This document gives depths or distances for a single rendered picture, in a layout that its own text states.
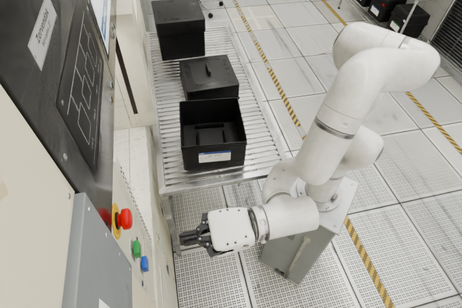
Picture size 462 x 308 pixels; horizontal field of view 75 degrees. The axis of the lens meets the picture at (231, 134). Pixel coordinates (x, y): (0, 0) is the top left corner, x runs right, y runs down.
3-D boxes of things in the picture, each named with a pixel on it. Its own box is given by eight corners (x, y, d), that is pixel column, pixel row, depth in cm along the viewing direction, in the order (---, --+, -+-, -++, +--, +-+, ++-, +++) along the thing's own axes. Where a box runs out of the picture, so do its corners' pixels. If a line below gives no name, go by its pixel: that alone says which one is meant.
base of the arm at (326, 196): (346, 185, 134) (361, 161, 120) (331, 220, 123) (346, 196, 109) (306, 166, 140) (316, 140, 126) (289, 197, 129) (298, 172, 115)
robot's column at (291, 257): (317, 247, 192) (359, 183, 135) (299, 288, 176) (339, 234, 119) (277, 225, 201) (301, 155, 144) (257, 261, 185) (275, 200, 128)
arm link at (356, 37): (346, 164, 105) (304, 141, 111) (361, 139, 109) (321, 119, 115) (401, 62, 62) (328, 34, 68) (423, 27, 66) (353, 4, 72)
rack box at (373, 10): (364, 11, 363) (372, -12, 343) (385, 9, 368) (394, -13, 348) (377, 23, 344) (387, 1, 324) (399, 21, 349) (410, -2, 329)
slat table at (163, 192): (270, 236, 196) (292, 170, 138) (177, 257, 185) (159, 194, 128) (226, 101, 278) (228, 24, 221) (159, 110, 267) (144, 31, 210)
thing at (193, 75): (240, 99, 168) (241, 80, 159) (187, 106, 163) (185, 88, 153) (227, 67, 187) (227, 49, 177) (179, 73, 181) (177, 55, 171)
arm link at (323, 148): (295, 98, 73) (251, 196, 85) (328, 130, 59) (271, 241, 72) (326, 106, 76) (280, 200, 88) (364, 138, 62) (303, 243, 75)
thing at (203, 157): (183, 171, 136) (180, 147, 123) (181, 126, 154) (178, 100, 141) (245, 166, 139) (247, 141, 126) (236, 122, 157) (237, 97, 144)
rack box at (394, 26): (383, 25, 341) (392, 3, 322) (405, 24, 345) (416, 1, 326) (397, 40, 322) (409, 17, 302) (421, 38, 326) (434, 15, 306)
